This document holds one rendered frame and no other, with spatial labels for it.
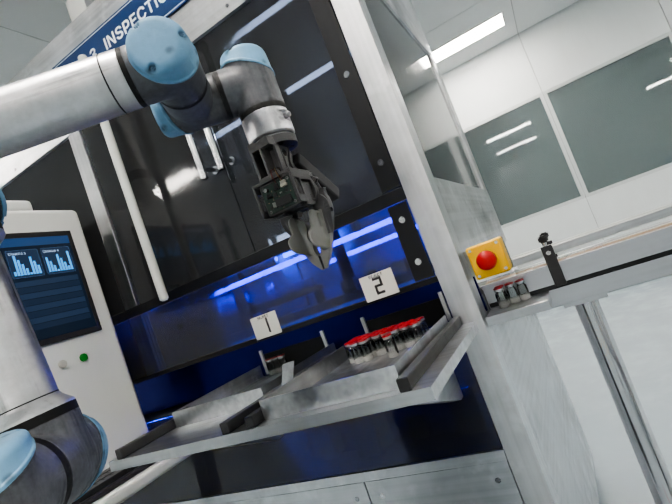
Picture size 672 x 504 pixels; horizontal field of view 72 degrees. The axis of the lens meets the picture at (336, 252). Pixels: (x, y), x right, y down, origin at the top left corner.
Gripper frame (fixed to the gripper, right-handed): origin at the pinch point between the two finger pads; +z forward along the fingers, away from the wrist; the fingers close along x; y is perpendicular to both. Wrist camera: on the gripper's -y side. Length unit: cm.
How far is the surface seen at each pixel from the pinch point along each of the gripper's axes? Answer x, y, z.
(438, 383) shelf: 10.9, 1.2, 22.4
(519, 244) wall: -14, -496, 31
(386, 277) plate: -4.6, -35.4, 6.5
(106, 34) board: -60, -35, -89
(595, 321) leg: 32, -50, 32
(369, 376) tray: 1.4, 2.0, 18.8
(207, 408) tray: -43.4, -9.5, 19.2
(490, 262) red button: 18.7, -32.0, 10.7
